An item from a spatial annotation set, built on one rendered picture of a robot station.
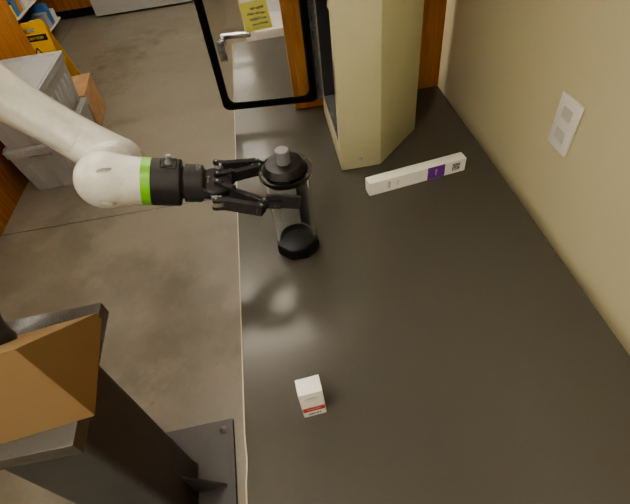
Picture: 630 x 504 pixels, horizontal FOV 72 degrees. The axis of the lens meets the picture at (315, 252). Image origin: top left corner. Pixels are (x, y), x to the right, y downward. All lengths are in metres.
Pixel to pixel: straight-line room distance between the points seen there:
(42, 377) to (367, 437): 0.53
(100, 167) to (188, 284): 1.52
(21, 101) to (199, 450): 1.34
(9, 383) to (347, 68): 0.90
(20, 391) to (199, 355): 1.28
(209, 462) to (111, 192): 1.22
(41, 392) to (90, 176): 0.37
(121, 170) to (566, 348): 0.88
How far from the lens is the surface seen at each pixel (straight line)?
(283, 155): 0.86
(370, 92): 1.14
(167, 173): 0.87
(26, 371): 0.82
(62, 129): 1.02
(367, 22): 1.07
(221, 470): 1.82
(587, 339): 0.97
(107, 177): 0.88
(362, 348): 0.87
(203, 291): 2.28
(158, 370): 2.11
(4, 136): 3.28
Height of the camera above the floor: 1.69
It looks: 47 degrees down
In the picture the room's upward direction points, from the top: 9 degrees counter-clockwise
